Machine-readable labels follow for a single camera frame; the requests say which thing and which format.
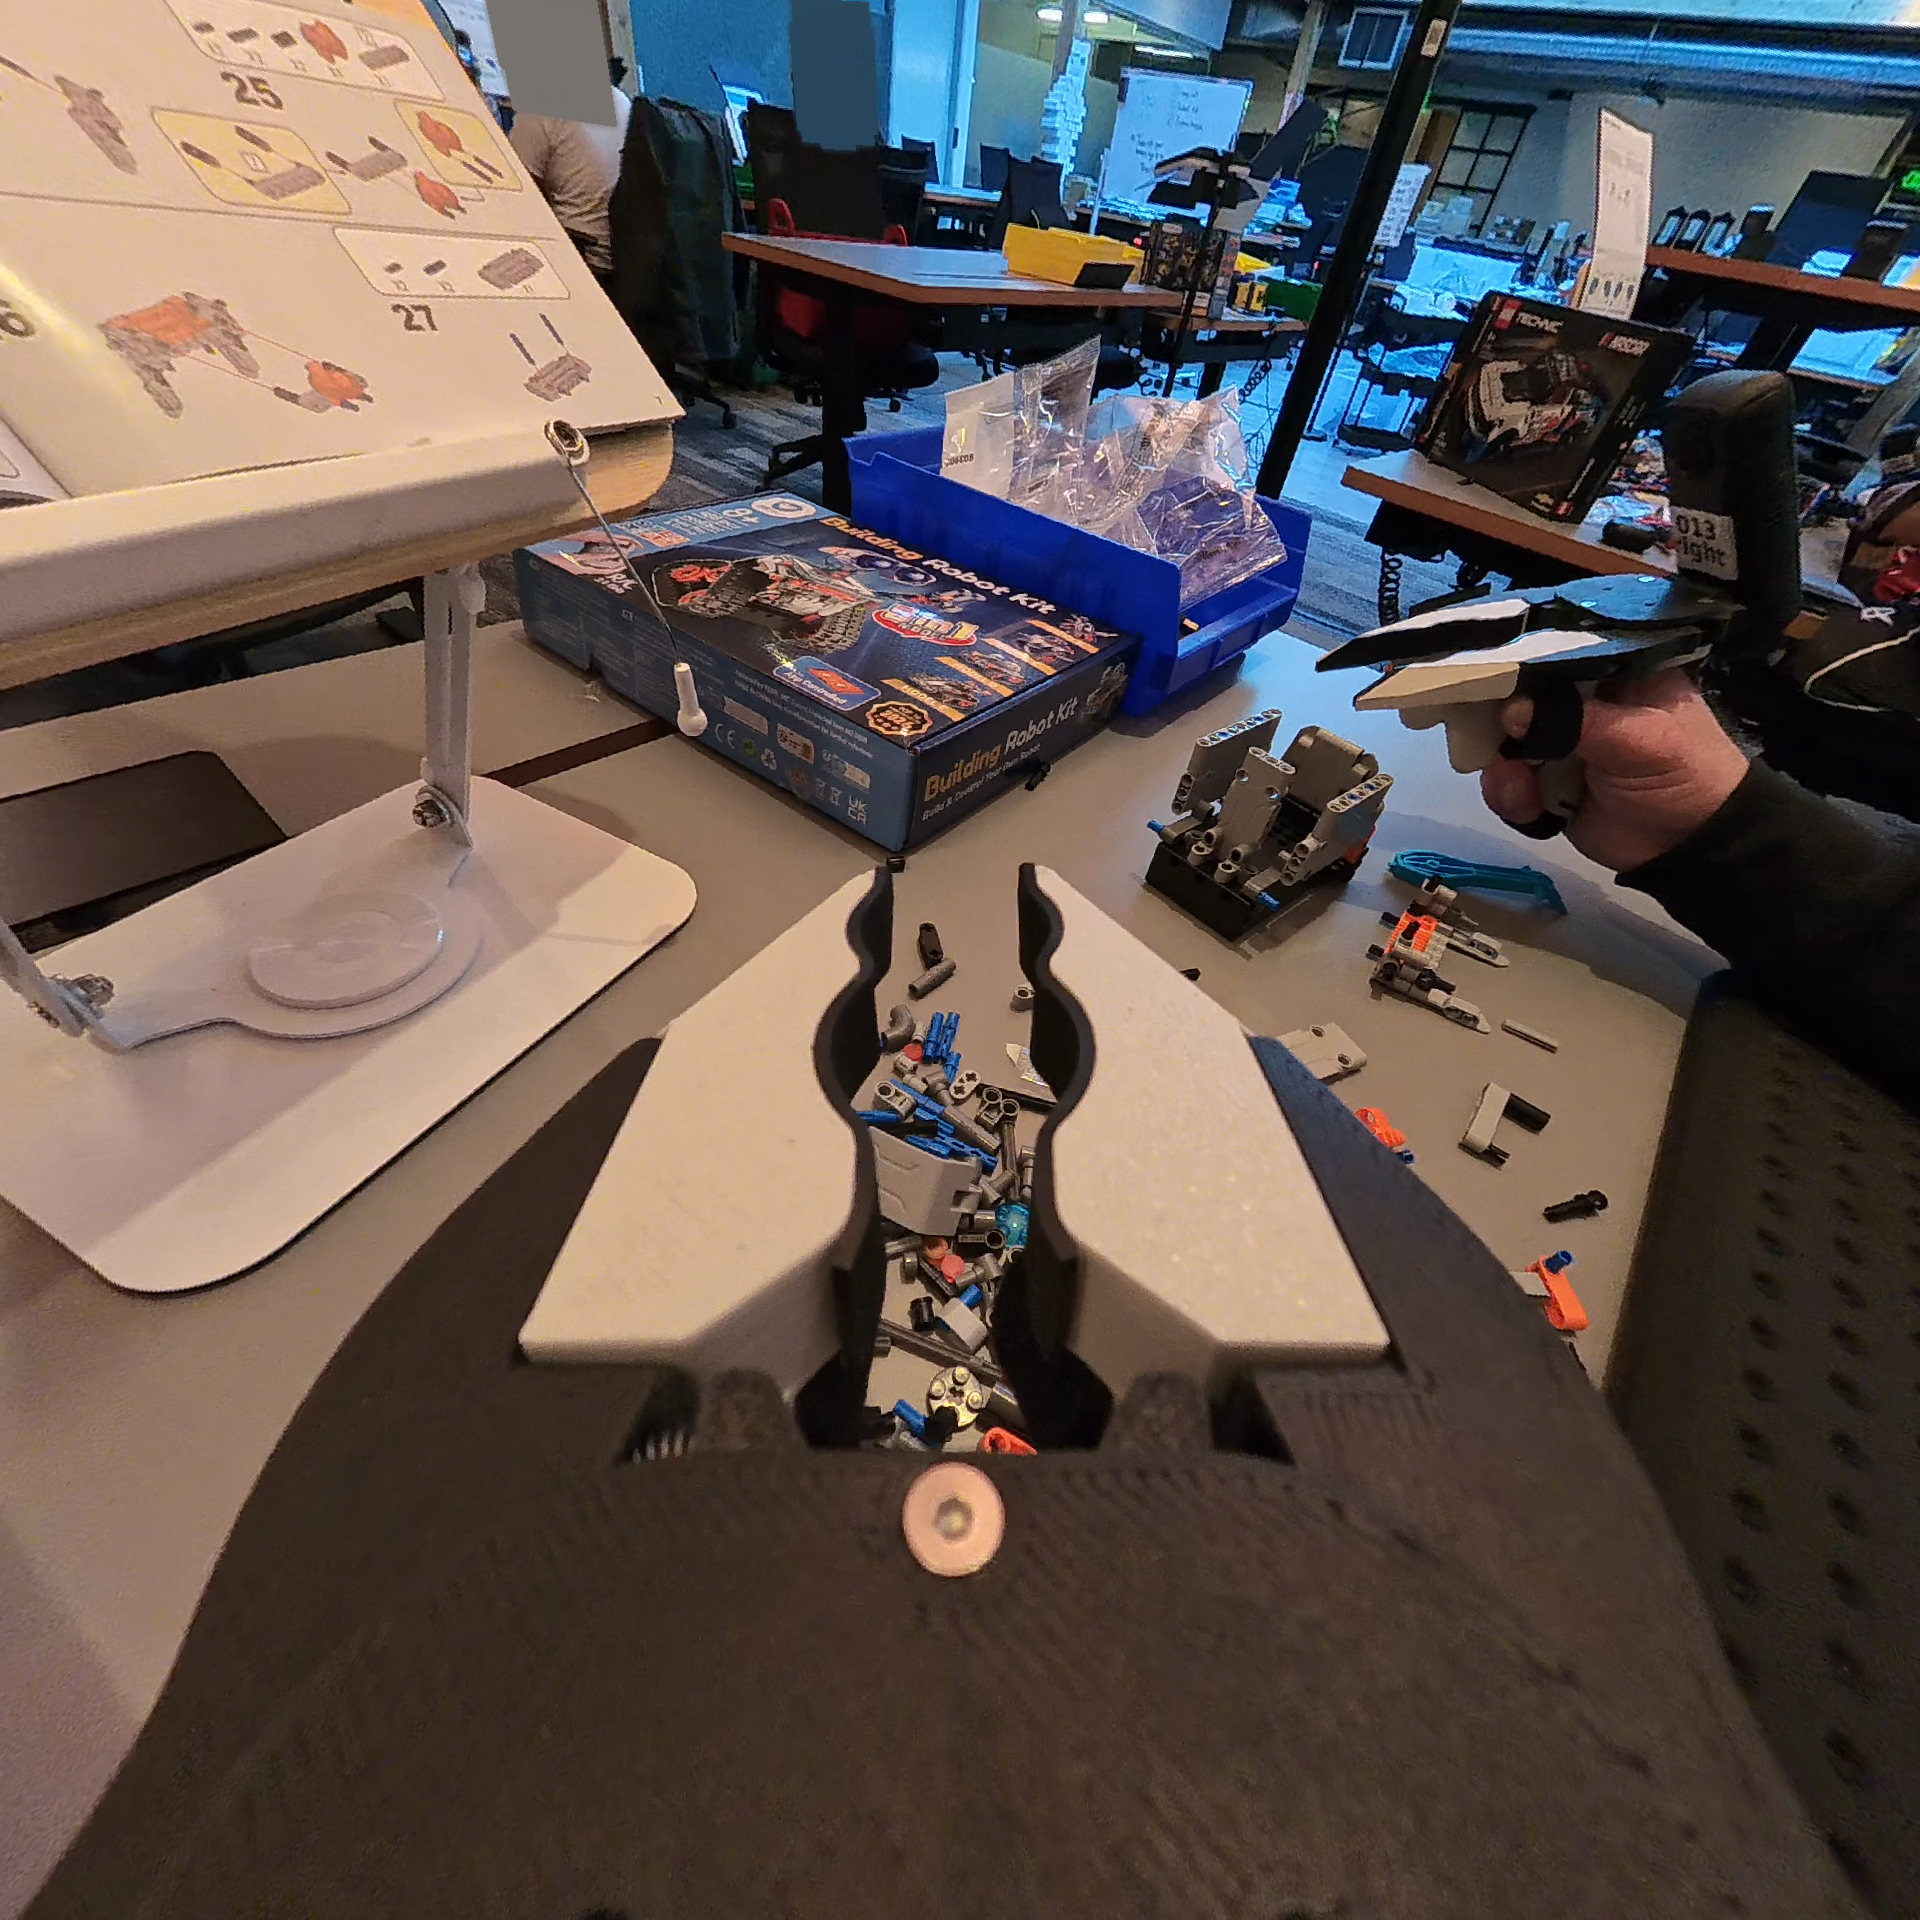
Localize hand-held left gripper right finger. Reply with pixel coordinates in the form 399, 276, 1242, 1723
1008, 862, 1392, 1373

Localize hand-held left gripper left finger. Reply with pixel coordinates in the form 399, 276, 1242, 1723
517, 862, 888, 1377

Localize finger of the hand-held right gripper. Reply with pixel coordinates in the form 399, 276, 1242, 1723
1314, 592, 1536, 672
1352, 655, 1528, 718

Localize pile of small toy parts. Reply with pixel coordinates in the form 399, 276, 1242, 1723
856, 918, 1086, 1461

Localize toy instruction booklet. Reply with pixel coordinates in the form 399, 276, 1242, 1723
0, 0, 688, 504

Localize person's right forearm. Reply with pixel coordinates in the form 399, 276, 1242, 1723
1616, 756, 1920, 1112

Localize person's right hand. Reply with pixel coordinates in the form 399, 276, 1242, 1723
1476, 692, 1758, 875

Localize brown top table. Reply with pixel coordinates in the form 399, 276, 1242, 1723
722, 229, 1186, 512
1342, 451, 1695, 588

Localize grey black toy assembly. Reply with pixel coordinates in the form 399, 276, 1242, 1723
1143, 716, 1394, 944

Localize black toy car box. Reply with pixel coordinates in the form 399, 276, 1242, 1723
1410, 287, 1700, 528

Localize small grey orange toy assembly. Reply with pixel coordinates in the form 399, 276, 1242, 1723
1380, 883, 1512, 968

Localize grey black toy piece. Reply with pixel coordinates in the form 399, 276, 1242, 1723
1463, 1079, 1552, 1165

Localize clear plastic bags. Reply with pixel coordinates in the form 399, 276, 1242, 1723
942, 336, 1291, 569

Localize white metal book stand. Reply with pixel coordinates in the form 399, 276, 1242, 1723
0, 411, 701, 1296

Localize black pole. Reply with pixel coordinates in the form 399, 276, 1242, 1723
1256, 0, 1464, 504

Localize white paper sign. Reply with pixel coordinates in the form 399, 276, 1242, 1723
1581, 107, 1658, 318

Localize blue plastic bin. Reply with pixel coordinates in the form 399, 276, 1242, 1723
844, 422, 1314, 723

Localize blue robot kit box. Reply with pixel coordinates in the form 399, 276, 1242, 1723
515, 492, 1138, 855

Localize yellow plastic bin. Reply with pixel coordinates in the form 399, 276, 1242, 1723
999, 221, 1144, 289

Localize whiteboard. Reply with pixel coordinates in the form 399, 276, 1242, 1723
1102, 67, 1254, 203

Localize black perforated chair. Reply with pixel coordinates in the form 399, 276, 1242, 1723
1605, 972, 1920, 1920

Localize black office chair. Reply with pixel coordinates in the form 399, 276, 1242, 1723
607, 95, 751, 424

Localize cyan toy cable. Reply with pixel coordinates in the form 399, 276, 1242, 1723
1387, 848, 1567, 917

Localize page holder wire white tip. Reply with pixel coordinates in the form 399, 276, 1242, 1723
544, 420, 711, 735

